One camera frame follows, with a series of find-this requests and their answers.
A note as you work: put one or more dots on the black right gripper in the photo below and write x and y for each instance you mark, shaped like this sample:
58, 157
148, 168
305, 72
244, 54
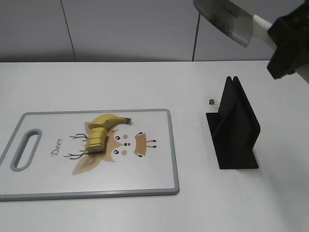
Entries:
290, 33

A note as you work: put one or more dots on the white-handled kitchen knife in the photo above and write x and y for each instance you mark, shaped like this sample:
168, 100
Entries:
235, 22

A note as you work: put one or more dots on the yellow banana stem half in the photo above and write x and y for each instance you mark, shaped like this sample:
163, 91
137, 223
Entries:
108, 121

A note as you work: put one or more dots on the sliced banana pieces stack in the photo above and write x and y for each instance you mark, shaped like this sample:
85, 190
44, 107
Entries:
96, 140

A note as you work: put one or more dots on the small dark crumb piece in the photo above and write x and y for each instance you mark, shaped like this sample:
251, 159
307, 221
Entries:
212, 101

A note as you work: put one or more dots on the black knife stand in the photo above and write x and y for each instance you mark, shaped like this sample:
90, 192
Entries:
234, 128

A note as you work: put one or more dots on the white grey deer cutting board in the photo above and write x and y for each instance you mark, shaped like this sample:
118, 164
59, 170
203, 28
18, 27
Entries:
46, 157

